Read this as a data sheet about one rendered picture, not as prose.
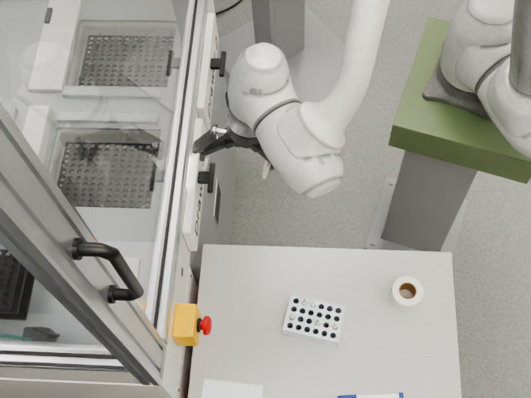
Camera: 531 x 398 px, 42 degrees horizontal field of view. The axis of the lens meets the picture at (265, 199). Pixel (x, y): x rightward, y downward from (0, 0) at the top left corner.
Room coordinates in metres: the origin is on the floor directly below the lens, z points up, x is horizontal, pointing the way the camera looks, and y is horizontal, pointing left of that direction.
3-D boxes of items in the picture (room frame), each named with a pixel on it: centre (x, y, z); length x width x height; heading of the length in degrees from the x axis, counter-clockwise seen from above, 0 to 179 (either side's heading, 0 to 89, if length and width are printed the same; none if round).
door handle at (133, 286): (0.33, 0.20, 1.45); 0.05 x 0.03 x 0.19; 82
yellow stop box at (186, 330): (0.42, 0.19, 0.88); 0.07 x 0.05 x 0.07; 172
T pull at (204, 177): (0.75, 0.13, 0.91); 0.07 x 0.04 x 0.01; 172
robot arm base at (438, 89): (0.98, -0.53, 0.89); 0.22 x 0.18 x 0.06; 151
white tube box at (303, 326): (0.43, -0.08, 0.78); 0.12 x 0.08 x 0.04; 70
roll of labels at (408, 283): (0.47, -0.29, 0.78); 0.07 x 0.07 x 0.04
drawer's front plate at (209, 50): (1.06, 0.11, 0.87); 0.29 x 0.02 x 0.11; 172
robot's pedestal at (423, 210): (0.97, -0.52, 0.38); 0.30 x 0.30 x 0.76; 65
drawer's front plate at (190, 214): (0.75, 0.15, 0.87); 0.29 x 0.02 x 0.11; 172
